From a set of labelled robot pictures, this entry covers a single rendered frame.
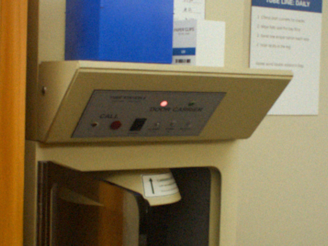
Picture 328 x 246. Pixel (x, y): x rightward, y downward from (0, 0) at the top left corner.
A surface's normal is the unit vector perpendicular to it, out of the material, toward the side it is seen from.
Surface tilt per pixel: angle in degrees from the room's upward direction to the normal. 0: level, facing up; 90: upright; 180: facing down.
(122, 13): 90
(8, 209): 90
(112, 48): 90
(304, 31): 90
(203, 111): 135
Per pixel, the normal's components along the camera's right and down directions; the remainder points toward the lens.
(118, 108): 0.36, 0.75
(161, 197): 0.67, -0.35
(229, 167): 0.53, 0.06
